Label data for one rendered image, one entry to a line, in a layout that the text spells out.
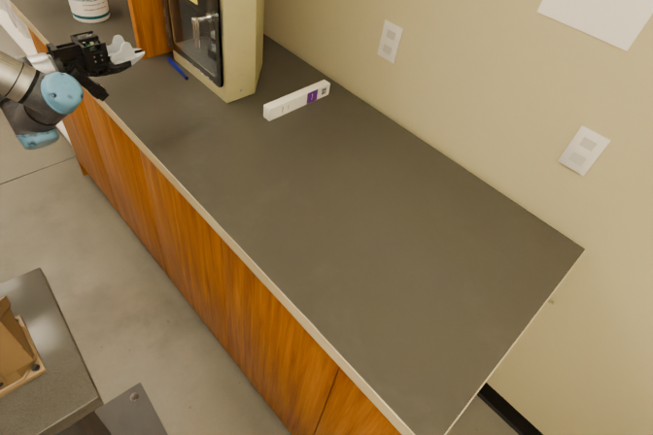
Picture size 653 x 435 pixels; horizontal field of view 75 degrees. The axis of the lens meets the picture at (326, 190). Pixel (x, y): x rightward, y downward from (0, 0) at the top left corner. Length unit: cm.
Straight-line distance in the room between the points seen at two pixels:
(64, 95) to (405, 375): 86
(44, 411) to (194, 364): 105
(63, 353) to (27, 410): 10
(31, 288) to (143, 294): 109
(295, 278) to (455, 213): 48
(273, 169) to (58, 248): 140
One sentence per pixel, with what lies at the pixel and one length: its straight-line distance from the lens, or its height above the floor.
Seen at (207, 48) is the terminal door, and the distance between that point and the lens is 139.
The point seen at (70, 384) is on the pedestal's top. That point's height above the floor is 94.
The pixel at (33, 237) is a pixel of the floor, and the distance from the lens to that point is 244.
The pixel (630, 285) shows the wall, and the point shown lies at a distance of 138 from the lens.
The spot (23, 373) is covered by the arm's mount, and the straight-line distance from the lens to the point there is 93.
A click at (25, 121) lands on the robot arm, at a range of 110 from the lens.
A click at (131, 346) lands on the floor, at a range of 198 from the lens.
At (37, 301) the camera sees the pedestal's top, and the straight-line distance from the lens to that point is 102.
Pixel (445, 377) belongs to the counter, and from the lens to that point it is 93.
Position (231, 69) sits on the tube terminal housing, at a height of 105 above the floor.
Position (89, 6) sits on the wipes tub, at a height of 100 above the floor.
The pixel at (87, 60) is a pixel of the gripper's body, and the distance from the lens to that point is 118.
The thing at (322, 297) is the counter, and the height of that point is 94.
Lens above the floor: 175
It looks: 45 degrees down
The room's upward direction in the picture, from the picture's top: 11 degrees clockwise
